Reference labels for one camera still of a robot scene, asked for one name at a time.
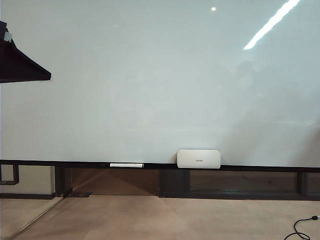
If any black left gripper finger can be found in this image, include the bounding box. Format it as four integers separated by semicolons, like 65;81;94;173
0;20;52;84

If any pale glass whiteboard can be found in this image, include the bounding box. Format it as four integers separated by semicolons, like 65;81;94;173
0;0;320;169

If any black whiteboard tray ledge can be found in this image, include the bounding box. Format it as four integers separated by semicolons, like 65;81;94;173
0;159;320;173

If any white marker pen black cap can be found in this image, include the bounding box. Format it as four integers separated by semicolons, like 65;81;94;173
109;162;145;169

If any white rounded whiteboard eraser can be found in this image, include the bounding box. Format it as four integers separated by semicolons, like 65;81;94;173
176;149;221;170

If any black bent pipe frame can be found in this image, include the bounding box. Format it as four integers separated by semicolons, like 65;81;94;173
0;163;20;186

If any dark frame under whiteboard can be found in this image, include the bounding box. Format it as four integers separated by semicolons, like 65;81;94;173
54;165;320;201

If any black power cable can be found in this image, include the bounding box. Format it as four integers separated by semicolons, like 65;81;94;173
281;218;320;240

